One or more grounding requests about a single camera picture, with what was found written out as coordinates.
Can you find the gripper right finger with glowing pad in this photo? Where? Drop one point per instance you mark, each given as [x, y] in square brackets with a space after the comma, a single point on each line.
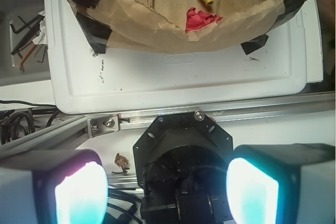
[284, 183]

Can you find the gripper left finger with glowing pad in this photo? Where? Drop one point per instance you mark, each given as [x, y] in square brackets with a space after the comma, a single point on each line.
[53, 186]

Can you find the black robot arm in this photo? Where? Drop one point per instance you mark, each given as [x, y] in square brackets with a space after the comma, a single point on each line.
[189, 171]

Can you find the brown paper bag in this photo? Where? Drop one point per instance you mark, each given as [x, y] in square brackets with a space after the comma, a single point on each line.
[159, 25]

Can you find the red crumpled paper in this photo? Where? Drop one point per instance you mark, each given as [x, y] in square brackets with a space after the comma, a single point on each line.
[197, 20]

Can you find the aluminium frame rail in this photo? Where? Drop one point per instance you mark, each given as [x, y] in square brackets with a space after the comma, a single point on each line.
[66, 135]

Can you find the orange handled tool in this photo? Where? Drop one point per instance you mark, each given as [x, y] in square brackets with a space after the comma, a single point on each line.
[25, 57]

